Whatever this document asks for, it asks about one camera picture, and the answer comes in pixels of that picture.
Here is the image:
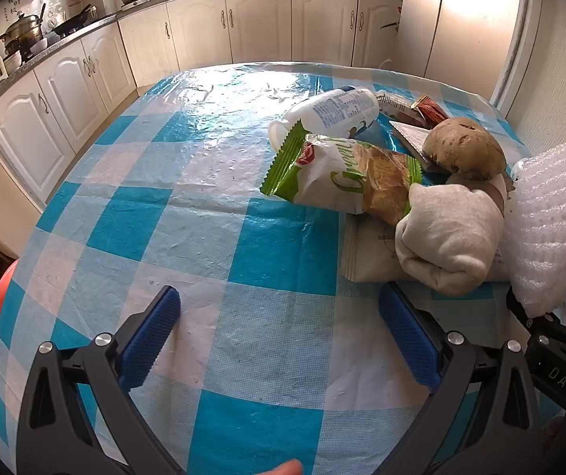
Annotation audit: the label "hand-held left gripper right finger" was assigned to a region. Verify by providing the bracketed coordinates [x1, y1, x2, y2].
[378, 284, 543, 475]

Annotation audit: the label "red sachet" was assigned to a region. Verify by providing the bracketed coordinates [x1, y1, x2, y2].
[410, 95, 449, 124]

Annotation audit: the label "white bubble wrap roll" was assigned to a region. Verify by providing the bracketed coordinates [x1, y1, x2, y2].
[503, 139, 566, 317]

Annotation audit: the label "black wok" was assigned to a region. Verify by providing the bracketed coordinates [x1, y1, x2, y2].
[50, 4, 97, 30]

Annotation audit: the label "grey kitchen countertop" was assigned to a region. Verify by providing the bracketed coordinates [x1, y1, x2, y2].
[0, 0, 405, 110]

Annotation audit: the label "white plastic bottle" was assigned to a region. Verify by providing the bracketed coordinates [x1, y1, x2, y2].
[268, 86, 380, 152]

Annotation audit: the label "brown potato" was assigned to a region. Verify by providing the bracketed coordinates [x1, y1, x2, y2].
[422, 116, 507, 180]

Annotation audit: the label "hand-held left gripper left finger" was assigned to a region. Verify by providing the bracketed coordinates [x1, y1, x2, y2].
[16, 284, 185, 475]

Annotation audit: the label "person's left hand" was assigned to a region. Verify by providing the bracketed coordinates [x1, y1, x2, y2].
[256, 459, 304, 475]

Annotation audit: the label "cream kitchen base cabinets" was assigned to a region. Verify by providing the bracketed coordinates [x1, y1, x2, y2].
[0, 0, 403, 203]

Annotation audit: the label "steel pot with lid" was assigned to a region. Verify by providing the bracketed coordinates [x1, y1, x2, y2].
[0, 14, 44, 53]

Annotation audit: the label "beige rolled sock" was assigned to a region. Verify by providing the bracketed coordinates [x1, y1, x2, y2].
[394, 183, 506, 295]

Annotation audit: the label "silver sachet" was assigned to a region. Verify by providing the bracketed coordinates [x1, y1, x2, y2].
[388, 120, 449, 174]

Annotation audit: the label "white refrigerator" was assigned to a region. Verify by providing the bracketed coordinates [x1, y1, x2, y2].
[394, 0, 528, 97]

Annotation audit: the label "green chip bag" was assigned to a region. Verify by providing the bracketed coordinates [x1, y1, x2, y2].
[260, 121, 425, 228]

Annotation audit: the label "blue checked tablecloth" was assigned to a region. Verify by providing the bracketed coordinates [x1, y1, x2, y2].
[0, 62, 566, 475]

